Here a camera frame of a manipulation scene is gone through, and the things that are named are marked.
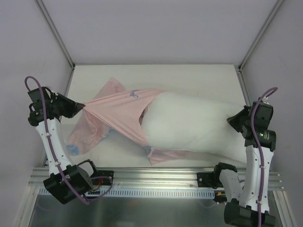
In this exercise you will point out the white slotted cable duct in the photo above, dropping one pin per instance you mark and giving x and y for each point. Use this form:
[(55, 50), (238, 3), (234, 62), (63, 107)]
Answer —
[(161, 193)]

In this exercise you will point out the left aluminium frame post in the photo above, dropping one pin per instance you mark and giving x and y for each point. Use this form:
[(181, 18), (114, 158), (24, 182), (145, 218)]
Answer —
[(50, 23)]

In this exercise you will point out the white pillow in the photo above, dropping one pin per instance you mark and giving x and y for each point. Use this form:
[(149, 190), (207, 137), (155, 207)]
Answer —
[(178, 122)]

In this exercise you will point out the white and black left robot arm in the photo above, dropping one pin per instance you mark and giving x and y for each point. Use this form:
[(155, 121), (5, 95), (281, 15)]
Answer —
[(67, 180)]

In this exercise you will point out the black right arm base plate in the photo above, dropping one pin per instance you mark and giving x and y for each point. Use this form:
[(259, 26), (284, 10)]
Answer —
[(206, 180)]

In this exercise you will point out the blue and pink printed pillowcase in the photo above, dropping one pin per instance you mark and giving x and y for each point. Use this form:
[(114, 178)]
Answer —
[(115, 108)]

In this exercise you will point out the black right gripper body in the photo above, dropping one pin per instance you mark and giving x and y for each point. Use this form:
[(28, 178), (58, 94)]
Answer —
[(243, 120)]

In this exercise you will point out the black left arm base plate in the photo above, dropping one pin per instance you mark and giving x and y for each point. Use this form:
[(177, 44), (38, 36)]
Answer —
[(102, 177)]

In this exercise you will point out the aluminium frame post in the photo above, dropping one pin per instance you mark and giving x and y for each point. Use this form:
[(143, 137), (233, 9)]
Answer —
[(269, 19), (50, 23)]

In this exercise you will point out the right aluminium frame post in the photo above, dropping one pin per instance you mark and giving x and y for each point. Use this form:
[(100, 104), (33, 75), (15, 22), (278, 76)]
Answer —
[(269, 19)]

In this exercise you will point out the aluminium mounting rail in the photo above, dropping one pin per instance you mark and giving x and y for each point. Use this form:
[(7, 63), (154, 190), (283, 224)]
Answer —
[(156, 178)]

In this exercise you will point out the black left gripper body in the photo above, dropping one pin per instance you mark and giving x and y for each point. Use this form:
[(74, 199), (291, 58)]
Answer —
[(63, 105)]

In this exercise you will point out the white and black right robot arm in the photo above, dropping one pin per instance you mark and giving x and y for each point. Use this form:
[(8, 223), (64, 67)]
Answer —
[(247, 205)]

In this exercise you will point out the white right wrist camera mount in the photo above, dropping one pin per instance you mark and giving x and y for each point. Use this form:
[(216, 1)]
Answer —
[(265, 100)]

